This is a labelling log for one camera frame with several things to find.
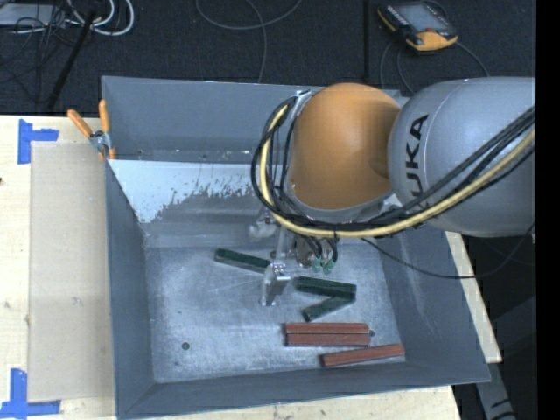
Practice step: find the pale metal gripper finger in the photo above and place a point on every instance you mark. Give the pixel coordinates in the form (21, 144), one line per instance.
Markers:
(266, 293)
(279, 286)

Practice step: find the dark green flat block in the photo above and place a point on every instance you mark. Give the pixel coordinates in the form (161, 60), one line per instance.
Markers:
(328, 309)
(240, 260)
(326, 287)

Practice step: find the red-brown flat block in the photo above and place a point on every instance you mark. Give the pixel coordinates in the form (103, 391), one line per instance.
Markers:
(328, 340)
(326, 328)
(361, 355)

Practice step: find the grey metal bin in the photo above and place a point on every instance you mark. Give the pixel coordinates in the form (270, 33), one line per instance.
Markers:
(210, 322)

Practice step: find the pale wood flat board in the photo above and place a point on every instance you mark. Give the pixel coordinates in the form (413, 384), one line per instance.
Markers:
(70, 278)

